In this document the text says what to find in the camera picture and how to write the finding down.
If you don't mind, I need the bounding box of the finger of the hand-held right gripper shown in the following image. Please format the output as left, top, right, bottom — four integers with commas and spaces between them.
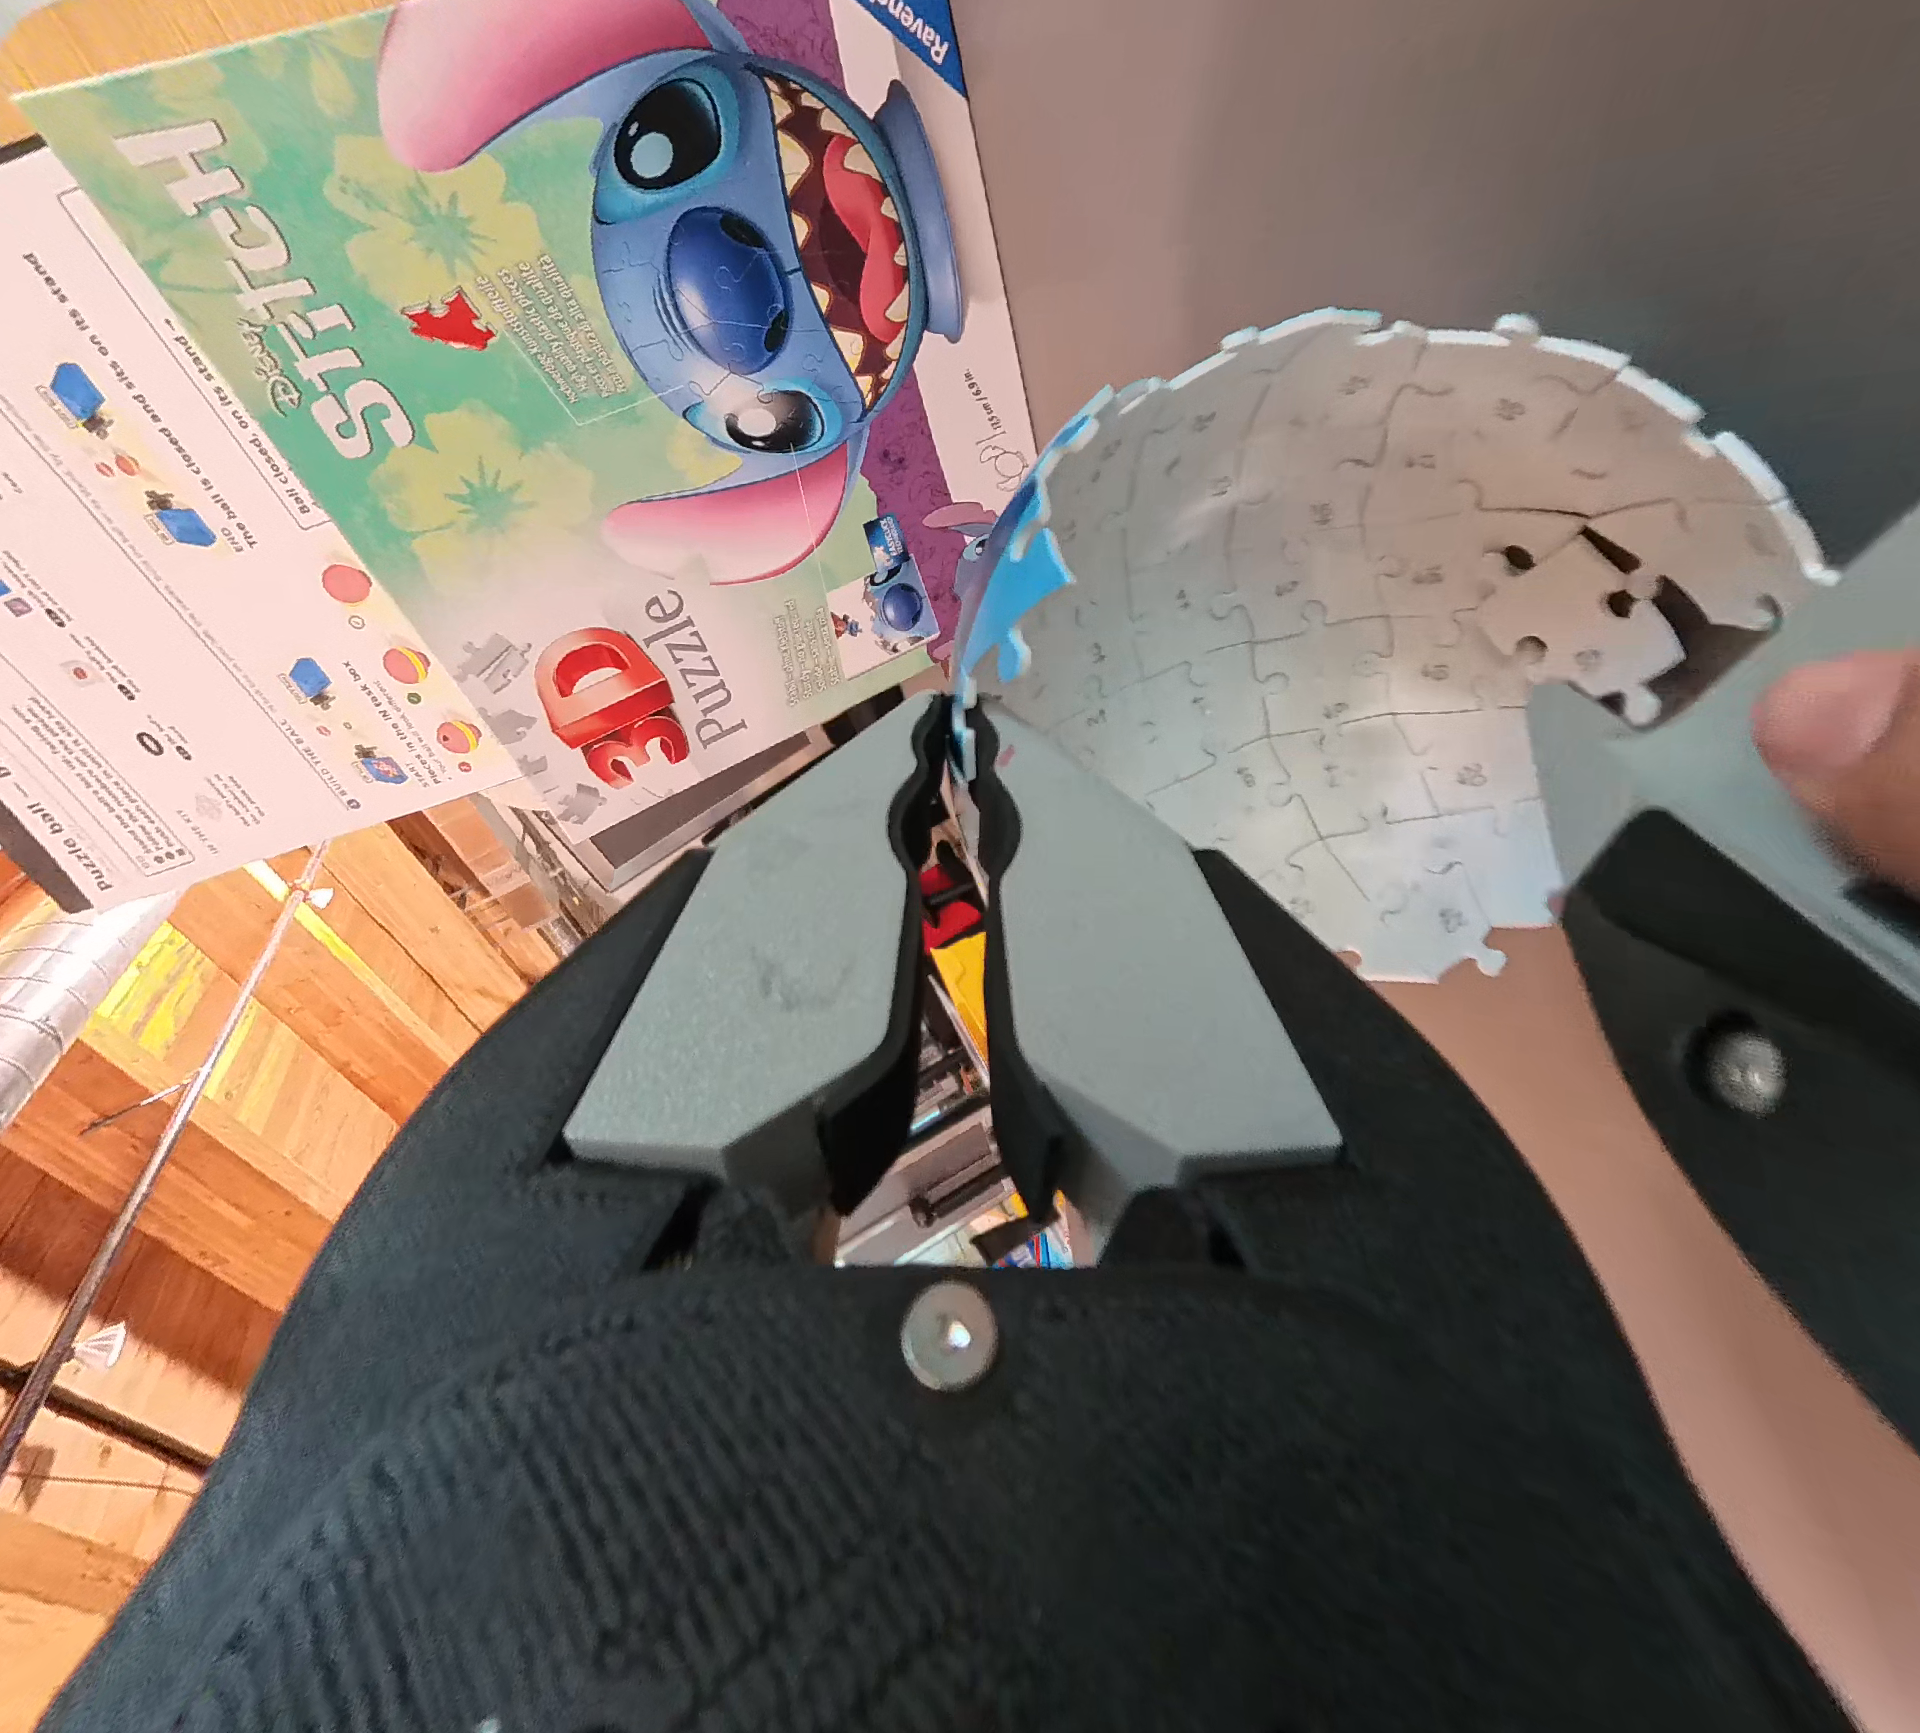
1527, 694, 1826, 892
1666, 541, 1920, 722

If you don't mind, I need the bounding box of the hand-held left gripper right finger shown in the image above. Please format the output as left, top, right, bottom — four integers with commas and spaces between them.
960, 697, 1346, 1266

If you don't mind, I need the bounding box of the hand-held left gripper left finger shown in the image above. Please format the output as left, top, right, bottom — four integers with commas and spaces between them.
563, 690, 961, 1217

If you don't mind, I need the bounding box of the blue and white puzzle ball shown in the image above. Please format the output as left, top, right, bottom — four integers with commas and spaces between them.
952, 306, 1840, 986

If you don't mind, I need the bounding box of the colourful puzzle box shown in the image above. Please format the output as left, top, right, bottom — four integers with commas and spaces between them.
13, 0, 1037, 887

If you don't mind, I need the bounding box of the person's right hand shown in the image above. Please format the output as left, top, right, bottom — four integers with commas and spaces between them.
1756, 653, 1920, 896

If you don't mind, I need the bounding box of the yellow plastic bin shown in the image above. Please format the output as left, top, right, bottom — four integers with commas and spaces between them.
923, 913, 996, 1091

